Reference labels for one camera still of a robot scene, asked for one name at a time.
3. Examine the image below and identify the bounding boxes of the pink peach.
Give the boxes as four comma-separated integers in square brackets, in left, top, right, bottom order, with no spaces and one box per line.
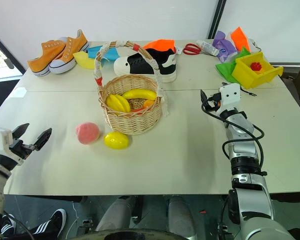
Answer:
[75,121,101,145]

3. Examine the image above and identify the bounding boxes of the red toy in bin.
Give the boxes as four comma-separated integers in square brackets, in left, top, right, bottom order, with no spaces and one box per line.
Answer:
[249,61,263,73]

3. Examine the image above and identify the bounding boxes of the black striped person's shoe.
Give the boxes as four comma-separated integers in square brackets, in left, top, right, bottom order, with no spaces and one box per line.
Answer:
[0,208,67,240]

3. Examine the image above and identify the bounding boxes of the yellow lemon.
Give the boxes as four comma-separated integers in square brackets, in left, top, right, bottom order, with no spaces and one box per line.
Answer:
[103,131,130,150]

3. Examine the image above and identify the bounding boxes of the black window frame post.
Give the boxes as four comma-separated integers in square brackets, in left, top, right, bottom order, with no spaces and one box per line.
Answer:
[208,0,227,40]

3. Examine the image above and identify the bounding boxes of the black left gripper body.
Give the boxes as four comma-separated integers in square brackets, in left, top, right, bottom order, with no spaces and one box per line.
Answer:
[8,138,39,160]

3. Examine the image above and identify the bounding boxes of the red scissors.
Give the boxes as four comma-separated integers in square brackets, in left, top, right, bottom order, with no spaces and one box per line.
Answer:
[182,43,202,56]

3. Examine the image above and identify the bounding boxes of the yellow starfruit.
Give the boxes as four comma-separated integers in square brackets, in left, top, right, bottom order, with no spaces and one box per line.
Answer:
[105,93,132,114]

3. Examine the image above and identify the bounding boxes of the clear plastic bottle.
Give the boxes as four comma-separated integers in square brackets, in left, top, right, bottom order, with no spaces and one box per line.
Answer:
[195,39,220,57]

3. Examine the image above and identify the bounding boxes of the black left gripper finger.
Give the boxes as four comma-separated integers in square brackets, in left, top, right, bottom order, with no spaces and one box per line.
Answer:
[30,127,53,152]
[11,122,31,144]

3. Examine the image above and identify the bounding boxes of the grey robot leg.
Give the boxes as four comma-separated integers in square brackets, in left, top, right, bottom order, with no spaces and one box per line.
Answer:
[95,195,141,234]
[166,195,198,240]

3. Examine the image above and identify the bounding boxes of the orange cloth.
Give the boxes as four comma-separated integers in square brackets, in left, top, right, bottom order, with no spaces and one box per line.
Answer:
[142,38,176,52]

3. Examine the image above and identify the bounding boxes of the orange fruit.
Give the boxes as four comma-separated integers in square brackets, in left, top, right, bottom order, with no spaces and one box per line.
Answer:
[139,99,156,110]

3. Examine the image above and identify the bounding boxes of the orange canvas sneaker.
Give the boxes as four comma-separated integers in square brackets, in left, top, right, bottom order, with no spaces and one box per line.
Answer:
[27,37,68,77]
[48,29,91,75]

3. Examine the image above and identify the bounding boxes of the white item with black cord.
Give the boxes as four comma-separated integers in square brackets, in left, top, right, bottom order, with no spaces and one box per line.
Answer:
[248,38,263,54]

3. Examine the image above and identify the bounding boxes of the dark door frame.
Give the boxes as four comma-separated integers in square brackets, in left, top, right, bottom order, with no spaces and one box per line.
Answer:
[0,29,26,76]

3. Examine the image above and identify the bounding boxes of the purple plastic piece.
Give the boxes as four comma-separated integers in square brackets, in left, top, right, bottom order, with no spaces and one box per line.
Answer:
[212,30,239,64]

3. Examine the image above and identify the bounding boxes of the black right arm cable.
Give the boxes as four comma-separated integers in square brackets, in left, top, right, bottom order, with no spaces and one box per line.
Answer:
[200,100,268,176]

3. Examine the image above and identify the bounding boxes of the yellow plastic bin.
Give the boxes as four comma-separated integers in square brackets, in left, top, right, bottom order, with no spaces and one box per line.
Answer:
[231,51,284,90]

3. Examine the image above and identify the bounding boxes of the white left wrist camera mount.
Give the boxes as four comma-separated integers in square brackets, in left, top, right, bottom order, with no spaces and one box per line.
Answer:
[0,127,25,166]

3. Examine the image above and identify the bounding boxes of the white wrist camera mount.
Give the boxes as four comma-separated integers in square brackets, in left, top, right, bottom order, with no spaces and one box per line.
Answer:
[218,83,242,112]
[0,127,25,166]

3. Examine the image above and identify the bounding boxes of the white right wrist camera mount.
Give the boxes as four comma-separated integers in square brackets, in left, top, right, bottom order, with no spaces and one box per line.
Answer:
[218,83,242,112]

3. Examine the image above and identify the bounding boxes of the wicker basket with handle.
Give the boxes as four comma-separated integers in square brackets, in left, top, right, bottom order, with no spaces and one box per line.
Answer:
[93,40,171,136]

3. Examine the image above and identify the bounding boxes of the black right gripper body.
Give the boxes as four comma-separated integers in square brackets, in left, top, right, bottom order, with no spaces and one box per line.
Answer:
[204,92,222,112]

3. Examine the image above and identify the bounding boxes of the black and white sneaker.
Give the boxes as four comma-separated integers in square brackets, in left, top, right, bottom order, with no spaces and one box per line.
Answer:
[113,47,178,84]

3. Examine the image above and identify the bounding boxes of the yellow banana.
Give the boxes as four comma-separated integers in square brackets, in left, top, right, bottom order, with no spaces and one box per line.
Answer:
[121,88,158,102]

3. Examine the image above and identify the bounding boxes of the black string on table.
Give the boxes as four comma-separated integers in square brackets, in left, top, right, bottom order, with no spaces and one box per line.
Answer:
[240,87,258,97]

